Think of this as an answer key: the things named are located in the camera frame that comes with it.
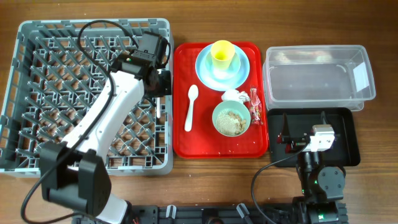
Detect red snack wrapper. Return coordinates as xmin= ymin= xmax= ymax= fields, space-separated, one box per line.
xmin=249 ymin=87 xmax=263 ymax=125

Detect white plastic spoon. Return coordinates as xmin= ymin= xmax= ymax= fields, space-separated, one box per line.
xmin=184 ymin=85 xmax=198 ymax=132

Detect mint green bowl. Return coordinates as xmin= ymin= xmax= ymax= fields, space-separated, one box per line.
xmin=212 ymin=101 xmax=251 ymax=137

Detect rice and food scraps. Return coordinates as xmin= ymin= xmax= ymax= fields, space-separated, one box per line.
xmin=216 ymin=110 xmax=246 ymax=136

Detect white napkin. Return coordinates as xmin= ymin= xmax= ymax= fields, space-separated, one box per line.
xmin=221 ymin=89 xmax=250 ymax=104

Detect yellow plastic cup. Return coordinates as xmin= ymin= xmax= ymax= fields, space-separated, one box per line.
xmin=210 ymin=40 xmax=235 ymax=70

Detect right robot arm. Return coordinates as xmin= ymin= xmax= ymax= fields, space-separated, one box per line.
xmin=277 ymin=114 xmax=348 ymax=223

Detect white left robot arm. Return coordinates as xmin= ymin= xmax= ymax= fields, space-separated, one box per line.
xmin=40 ymin=68 xmax=172 ymax=223

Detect black waste tray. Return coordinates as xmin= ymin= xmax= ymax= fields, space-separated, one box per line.
xmin=267 ymin=108 xmax=361 ymax=167

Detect grey dishwasher rack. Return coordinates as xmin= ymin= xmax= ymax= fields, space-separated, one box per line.
xmin=1 ymin=18 xmax=173 ymax=178

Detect clear plastic bin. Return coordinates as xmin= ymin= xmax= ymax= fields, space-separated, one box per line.
xmin=263 ymin=45 xmax=376 ymax=111

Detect light blue plate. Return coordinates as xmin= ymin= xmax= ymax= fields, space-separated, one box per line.
xmin=195 ymin=44 xmax=250 ymax=91

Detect red plastic tray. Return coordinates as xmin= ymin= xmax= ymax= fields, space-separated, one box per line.
xmin=172 ymin=42 xmax=269 ymax=159

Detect black mounting rail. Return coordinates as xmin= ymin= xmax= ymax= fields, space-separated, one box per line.
xmin=72 ymin=202 xmax=349 ymax=224

